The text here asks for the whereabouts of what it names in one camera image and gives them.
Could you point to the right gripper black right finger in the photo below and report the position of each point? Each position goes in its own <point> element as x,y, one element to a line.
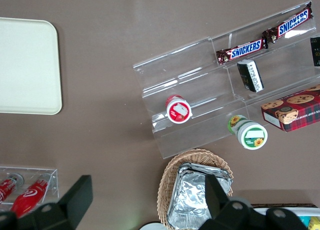
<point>215,197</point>

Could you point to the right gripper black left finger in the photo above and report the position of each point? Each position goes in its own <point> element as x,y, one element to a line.
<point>75,197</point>

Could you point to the oval wicker basket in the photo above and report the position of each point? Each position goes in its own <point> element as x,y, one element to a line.
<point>170,175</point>

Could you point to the cream plastic tray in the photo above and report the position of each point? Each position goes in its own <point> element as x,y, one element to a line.
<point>27,65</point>

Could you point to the foil-wrapped package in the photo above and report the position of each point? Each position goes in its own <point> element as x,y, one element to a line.
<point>200,166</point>
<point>190,200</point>

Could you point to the clear acrylic bottle box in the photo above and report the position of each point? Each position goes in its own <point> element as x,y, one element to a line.
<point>53,180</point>

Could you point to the red soda bottle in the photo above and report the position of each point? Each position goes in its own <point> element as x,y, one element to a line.
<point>28,196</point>
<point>6,187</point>

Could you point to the white bin dark rim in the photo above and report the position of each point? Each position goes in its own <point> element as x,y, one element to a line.
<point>262,210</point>

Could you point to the white round object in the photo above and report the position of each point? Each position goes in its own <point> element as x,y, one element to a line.
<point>152,227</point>

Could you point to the green sunflower yogurt cup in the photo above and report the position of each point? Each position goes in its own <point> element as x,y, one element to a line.
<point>251,135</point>

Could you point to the teal snack packet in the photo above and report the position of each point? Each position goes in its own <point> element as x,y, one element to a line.
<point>303,221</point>

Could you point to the red strawberry yogurt cup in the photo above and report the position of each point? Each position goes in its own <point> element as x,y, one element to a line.
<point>179,111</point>

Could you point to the yellow snack packet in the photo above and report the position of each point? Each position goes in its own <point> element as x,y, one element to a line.
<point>315,223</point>

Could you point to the clear acrylic tiered shelf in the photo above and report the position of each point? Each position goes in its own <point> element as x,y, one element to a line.
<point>195,90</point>

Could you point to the red tartan cookie box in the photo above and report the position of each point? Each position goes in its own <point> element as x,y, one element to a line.
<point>295,110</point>

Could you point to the small black white box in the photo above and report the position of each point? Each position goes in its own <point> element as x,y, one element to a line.
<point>250,76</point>

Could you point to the Snickers chocolate bar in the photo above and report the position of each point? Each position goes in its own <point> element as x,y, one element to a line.
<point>291,24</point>
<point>243,50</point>

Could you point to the black box gold print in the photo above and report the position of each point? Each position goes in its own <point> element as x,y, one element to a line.
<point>316,51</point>

